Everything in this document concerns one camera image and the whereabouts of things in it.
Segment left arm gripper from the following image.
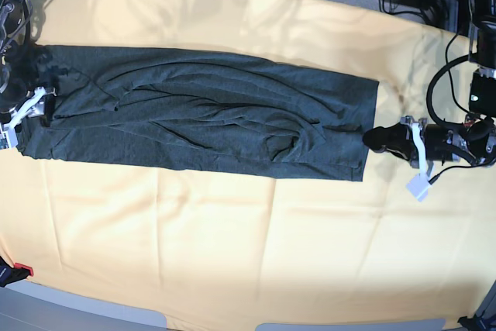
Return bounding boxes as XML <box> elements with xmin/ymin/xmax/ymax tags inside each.
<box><xmin>362</xmin><ymin>116</ymin><xmax>434</xmax><ymax>183</ymax></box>

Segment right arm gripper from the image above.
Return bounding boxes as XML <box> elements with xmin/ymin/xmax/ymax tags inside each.
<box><xmin>1</xmin><ymin>87</ymin><xmax>57</xmax><ymax>133</ymax></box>

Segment dark green long-sleeve shirt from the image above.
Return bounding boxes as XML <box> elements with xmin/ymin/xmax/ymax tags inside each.
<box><xmin>15</xmin><ymin>46</ymin><xmax>378</xmax><ymax>181</ymax></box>

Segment red and black clamp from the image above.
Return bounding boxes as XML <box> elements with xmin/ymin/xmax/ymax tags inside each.
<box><xmin>0</xmin><ymin>257</ymin><xmax>33</xmax><ymax>288</ymax></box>

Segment black clamp right corner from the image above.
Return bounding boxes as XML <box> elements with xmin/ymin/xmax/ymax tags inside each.
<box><xmin>458</xmin><ymin>315</ymin><xmax>495</xmax><ymax>331</ymax></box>

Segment yellow table cloth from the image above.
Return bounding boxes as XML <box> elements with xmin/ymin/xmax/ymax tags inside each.
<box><xmin>1</xmin><ymin>0</ymin><xmax>495</xmax><ymax>330</ymax></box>

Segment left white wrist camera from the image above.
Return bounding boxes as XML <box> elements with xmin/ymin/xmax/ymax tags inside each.
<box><xmin>406</xmin><ymin>174</ymin><xmax>432</xmax><ymax>202</ymax></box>

